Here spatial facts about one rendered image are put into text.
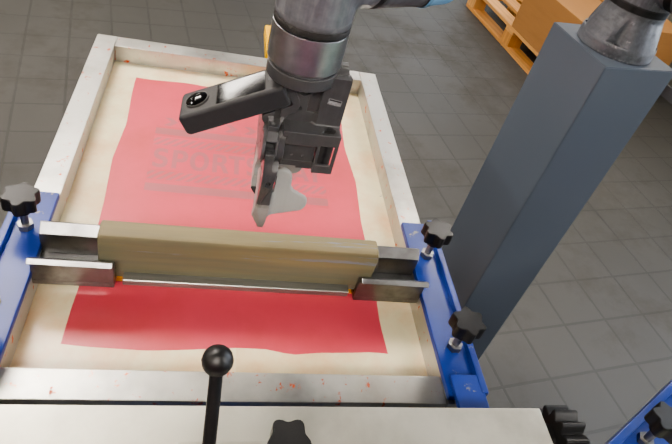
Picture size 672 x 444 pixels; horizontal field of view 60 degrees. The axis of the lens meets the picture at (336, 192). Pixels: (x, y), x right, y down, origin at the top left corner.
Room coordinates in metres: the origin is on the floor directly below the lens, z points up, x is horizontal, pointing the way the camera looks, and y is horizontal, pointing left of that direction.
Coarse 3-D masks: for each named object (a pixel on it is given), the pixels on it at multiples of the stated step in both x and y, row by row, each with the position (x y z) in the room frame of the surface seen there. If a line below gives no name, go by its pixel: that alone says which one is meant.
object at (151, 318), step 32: (160, 96) 0.90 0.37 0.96; (128, 128) 0.78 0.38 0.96; (128, 160) 0.70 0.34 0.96; (128, 192) 0.63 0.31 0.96; (192, 224) 0.61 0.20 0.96; (224, 224) 0.63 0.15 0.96; (96, 288) 0.45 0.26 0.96; (128, 288) 0.46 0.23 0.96; (160, 288) 0.48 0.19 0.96; (192, 288) 0.49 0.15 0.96; (96, 320) 0.40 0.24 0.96; (128, 320) 0.42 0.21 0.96; (160, 320) 0.43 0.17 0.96; (192, 320) 0.44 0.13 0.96; (224, 320) 0.46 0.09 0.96
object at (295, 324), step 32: (352, 192) 0.79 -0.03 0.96; (288, 224) 0.67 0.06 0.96; (320, 224) 0.69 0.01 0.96; (352, 224) 0.71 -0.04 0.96; (256, 320) 0.47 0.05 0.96; (288, 320) 0.49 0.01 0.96; (320, 320) 0.50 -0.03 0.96; (352, 320) 0.52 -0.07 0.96; (288, 352) 0.44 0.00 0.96; (320, 352) 0.45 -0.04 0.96; (352, 352) 0.47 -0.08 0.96; (384, 352) 0.48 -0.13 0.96
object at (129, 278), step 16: (128, 272) 0.46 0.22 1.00; (208, 288) 0.47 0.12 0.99; (224, 288) 0.48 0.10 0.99; (240, 288) 0.49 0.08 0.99; (256, 288) 0.49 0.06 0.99; (272, 288) 0.50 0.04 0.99; (288, 288) 0.51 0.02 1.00; (304, 288) 0.51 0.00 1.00; (320, 288) 0.52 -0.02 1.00; (336, 288) 0.53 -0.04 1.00
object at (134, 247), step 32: (128, 224) 0.48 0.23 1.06; (160, 224) 0.49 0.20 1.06; (128, 256) 0.46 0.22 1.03; (160, 256) 0.47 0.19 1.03; (192, 256) 0.48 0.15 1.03; (224, 256) 0.49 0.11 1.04; (256, 256) 0.50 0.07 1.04; (288, 256) 0.52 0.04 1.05; (320, 256) 0.53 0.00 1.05; (352, 256) 0.54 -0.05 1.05; (352, 288) 0.55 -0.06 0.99
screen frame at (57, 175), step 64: (192, 64) 1.02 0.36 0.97; (256, 64) 1.06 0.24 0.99; (64, 128) 0.69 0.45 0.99; (384, 128) 0.97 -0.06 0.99; (64, 192) 0.57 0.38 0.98; (384, 192) 0.80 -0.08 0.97; (0, 384) 0.28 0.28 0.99; (64, 384) 0.30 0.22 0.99; (128, 384) 0.32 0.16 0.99; (192, 384) 0.34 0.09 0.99; (256, 384) 0.36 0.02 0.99; (320, 384) 0.38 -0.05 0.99; (384, 384) 0.41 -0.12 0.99
